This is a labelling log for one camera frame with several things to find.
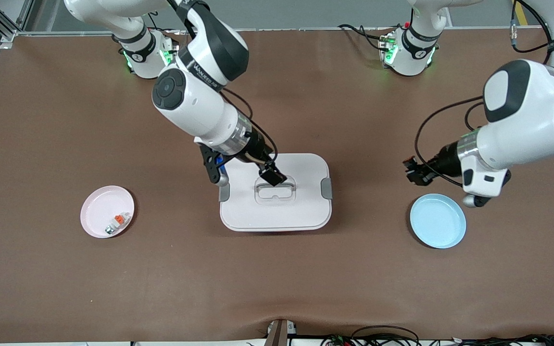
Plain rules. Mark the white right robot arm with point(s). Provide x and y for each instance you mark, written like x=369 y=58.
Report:
x=195 y=101

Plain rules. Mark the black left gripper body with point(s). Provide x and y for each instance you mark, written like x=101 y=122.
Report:
x=441 y=162

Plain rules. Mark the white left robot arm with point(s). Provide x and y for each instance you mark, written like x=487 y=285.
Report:
x=522 y=120

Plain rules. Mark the brown table cover mat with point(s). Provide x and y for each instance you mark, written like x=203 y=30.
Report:
x=277 y=278

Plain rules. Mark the light blue round plate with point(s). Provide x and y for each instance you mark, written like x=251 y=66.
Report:
x=438 y=221

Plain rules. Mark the pink round plate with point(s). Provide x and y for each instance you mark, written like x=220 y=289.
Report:
x=96 y=221

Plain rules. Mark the aluminium frame rail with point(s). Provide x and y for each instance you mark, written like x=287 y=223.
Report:
x=306 y=29

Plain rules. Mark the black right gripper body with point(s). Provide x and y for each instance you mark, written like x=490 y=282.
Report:
x=256 y=146

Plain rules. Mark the small white orange switch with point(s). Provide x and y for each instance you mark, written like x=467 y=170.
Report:
x=119 y=220

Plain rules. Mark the white lidded storage box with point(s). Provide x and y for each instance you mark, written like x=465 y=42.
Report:
x=277 y=211

